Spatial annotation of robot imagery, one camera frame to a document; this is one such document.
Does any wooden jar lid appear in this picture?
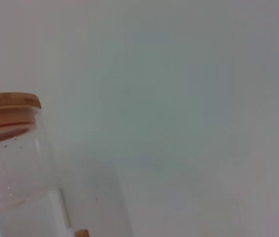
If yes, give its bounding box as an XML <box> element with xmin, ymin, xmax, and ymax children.
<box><xmin>0</xmin><ymin>92</ymin><xmax>42</xmax><ymax>148</ymax></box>

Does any clear glass water dispenser jar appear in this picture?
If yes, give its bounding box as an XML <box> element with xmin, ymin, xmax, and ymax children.
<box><xmin>0</xmin><ymin>106</ymin><xmax>74</xmax><ymax>237</ymax></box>

